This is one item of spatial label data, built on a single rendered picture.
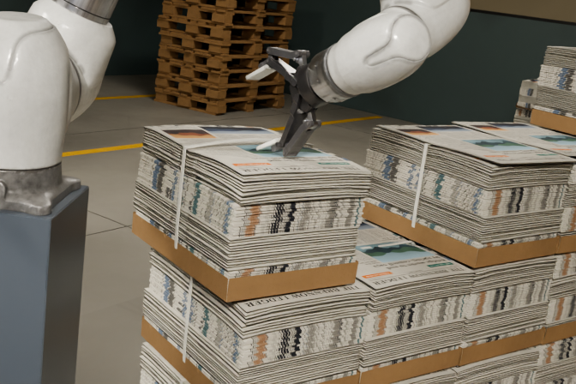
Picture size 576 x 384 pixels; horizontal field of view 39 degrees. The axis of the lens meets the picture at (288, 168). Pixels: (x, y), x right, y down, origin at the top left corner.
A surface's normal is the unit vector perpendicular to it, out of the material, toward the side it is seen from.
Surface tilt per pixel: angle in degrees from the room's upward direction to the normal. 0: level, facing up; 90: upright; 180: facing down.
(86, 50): 83
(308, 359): 90
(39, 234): 90
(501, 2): 90
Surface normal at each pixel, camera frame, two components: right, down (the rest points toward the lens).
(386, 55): -0.48, 0.46
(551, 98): -0.80, 0.04
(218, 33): -0.54, 0.13
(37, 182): 0.74, 0.15
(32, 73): 0.56, 0.07
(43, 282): -0.04, 0.22
